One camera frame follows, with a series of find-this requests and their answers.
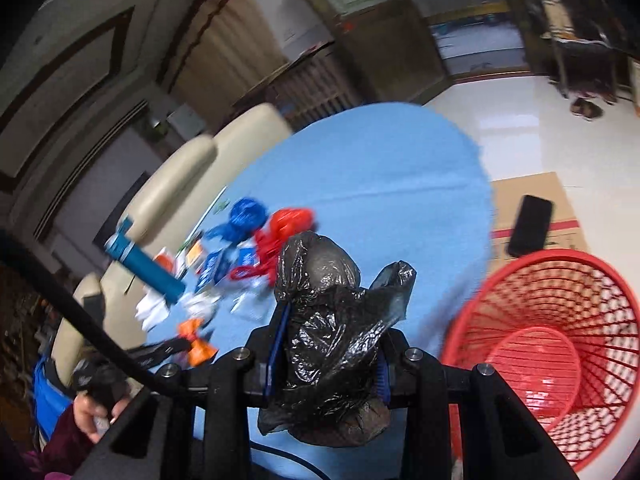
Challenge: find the cardboard box on floor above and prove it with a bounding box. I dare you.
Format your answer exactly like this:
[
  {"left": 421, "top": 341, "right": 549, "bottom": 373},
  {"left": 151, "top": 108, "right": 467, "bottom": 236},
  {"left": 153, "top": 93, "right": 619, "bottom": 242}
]
[{"left": 488, "top": 172, "right": 589, "bottom": 274}]

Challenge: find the blue plastic bag ball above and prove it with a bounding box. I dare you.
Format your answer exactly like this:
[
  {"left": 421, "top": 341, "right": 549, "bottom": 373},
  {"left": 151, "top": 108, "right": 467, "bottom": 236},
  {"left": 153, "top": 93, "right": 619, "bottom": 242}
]
[{"left": 228, "top": 197, "right": 268, "bottom": 243}]

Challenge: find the orange and white box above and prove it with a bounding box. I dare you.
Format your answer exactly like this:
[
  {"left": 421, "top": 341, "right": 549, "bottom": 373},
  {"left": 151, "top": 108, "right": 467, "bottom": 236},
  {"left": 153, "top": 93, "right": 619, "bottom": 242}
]
[{"left": 153, "top": 247, "right": 176, "bottom": 275}]

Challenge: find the wooden radiator cover cabinet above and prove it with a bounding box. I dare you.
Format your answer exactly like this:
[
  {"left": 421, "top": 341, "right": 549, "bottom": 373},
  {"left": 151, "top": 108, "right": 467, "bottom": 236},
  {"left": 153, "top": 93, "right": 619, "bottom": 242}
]
[{"left": 230, "top": 41, "right": 366, "bottom": 131}]

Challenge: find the teal thermos bottle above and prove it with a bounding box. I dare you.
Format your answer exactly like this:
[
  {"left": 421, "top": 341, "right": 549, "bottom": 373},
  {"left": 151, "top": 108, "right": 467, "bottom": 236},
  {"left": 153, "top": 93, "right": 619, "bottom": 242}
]
[{"left": 104, "top": 217, "right": 186, "bottom": 304}]

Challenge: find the blue toothpaste box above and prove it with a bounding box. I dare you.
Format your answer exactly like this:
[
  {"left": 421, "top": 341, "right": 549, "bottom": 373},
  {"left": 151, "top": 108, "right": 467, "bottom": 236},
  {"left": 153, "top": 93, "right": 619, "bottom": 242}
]
[{"left": 194, "top": 250, "right": 229, "bottom": 294}]

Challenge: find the cream leather sofa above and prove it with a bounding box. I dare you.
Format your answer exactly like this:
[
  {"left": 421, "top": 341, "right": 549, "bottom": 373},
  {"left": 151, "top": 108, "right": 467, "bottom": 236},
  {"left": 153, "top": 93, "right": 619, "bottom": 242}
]
[{"left": 49, "top": 102, "right": 295, "bottom": 391}]

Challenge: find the person's left hand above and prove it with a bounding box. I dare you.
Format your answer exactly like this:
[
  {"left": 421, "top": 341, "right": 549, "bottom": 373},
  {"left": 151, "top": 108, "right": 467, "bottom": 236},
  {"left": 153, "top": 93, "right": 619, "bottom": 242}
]
[{"left": 73, "top": 392, "right": 131, "bottom": 443}]

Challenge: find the red plastic bag ball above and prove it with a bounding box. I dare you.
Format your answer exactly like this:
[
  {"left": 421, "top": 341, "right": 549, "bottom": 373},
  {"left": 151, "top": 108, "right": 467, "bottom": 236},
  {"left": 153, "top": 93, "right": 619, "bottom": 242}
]
[{"left": 229, "top": 208, "right": 314, "bottom": 286}]

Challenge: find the orange plastic bag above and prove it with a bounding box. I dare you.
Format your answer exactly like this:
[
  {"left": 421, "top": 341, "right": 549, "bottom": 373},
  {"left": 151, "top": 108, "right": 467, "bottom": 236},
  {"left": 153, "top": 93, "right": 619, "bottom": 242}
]
[{"left": 177, "top": 318, "right": 218, "bottom": 367}]

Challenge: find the black smartphone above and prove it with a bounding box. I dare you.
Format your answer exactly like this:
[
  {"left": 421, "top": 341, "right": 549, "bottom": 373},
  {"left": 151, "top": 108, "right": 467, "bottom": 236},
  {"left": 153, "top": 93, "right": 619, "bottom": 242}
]
[{"left": 506, "top": 195, "right": 553, "bottom": 258}]

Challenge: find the red plastic waste basket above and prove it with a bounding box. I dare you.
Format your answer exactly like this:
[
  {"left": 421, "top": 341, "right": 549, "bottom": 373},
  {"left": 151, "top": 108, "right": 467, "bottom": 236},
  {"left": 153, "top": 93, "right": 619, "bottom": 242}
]
[{"left": 440, "top": 249, "right": 639, "bottom": 471}]

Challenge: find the dark blue carton box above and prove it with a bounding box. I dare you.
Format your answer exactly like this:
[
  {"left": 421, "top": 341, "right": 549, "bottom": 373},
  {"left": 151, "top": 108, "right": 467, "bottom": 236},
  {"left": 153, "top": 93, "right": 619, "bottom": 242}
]
[{"left": 231, "top": 245, "right": 259, "bottom": 281}]

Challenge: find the white tissue stack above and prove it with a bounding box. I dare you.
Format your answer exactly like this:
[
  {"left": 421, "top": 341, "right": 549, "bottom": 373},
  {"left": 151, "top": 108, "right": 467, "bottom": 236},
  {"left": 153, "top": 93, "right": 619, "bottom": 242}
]
[{"left": 134, "top": 289, "right": 169, "bottom": 332}]

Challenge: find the blue tablecloth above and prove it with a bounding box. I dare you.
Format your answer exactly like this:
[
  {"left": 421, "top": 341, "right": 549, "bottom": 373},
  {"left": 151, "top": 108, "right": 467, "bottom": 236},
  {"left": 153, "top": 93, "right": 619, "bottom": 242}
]
[{"left": 144, "top": 102, "right": 497, "bottom": 480}]

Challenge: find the white crumpled plastic bag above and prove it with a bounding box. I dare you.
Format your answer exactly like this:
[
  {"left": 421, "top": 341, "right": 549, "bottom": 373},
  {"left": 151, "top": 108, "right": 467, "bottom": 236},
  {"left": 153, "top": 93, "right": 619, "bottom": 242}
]
[{"left": 179, "top": 290, "right": 221, "bottom": 326}]

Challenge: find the black plastic trash bag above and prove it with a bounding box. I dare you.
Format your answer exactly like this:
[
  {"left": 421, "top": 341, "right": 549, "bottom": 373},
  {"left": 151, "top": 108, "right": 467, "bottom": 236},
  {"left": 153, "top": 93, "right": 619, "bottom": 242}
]
[{"left": 257, "top": 231, "right": 416, "bottom": 448}]

